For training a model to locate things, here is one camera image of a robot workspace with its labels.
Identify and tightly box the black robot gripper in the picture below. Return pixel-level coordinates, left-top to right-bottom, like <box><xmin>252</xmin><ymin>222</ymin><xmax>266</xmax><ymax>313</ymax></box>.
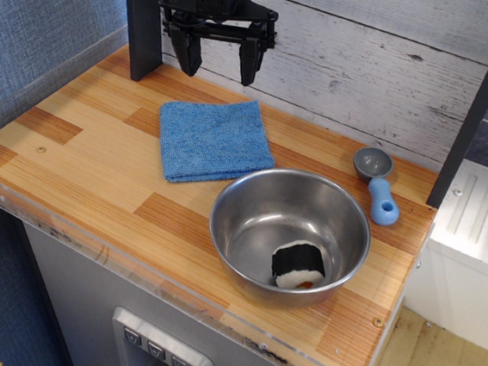
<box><xmin>159</xmin><ymin>0</ymin><xmax>278</xmax><ymax>86</ymax></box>

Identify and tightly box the blue folded cloth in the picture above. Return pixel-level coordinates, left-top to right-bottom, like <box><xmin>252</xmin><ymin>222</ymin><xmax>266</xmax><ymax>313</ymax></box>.
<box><xmin>159</xmin><ymin>101</ymin><xmax>275</xmax><ymax>183</ymax></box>

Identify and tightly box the clear acrylic table edge guard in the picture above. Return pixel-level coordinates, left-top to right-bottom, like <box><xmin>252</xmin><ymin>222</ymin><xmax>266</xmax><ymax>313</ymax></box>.
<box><xmin>0</xmin><ymin>183</ymin><xmax>415</xmax><ymax>366</ymax></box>

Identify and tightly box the stainless steel bowl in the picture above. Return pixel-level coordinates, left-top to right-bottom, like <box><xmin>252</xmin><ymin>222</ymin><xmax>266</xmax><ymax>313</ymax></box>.
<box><xmin>209</xmin><ymin>169</ymin><xmax>371</xmax><ymax>308</ymax></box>

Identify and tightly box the plush sushi roll toy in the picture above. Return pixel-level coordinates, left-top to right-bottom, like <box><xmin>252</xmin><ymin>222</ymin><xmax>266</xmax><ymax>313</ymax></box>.
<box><xmin>271</xmin><ymin>240</ymin><xmax>325</xmax><ymax>289</ymax></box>

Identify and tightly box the grey cabinet with button panel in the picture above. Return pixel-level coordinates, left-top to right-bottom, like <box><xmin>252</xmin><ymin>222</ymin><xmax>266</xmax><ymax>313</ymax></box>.
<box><xmin>5</xmin><ymin>218</ymin><xmax>371</xmax><ymax>366</ymax></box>

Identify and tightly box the white ridged side unit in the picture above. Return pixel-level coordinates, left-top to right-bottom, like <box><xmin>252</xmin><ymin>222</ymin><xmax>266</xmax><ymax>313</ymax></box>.
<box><xmin>405</xmin><ymin>160</ymin><xmax>488</xmax><ymax>350</ymax></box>

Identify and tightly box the dark left vertical post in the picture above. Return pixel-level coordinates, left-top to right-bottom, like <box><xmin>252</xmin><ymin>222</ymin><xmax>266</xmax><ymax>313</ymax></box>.
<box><xmin>127</xmin><ymin>0</ymin><xmax>163</xmax><ymax>81</ymax></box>

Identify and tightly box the dark vertical post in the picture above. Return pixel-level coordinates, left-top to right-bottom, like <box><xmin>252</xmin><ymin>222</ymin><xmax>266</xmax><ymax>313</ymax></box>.
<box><xmin>426</xmin><ymin>69</ymin><xmax>488</xmax><ymax>208</ymax></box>
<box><xmin>127</xmin><ymin>0</ymin><xmax>163</xmax><ymax>81</ymax></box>

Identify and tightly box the grey scoop with blue handle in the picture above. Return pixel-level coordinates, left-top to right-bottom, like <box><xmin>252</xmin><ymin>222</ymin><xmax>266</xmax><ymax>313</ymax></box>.
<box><xmin>353</xmin><ymin>146</ymin><xmax>399</xmax><ymax>226</ymax></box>

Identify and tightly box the dark right vertical post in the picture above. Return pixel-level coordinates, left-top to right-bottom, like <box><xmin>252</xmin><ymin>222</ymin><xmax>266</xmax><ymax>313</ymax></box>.
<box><xmin>426</xmin><ymin>69</ymin><xmax>488</xmax><ymax>208</ymax></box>

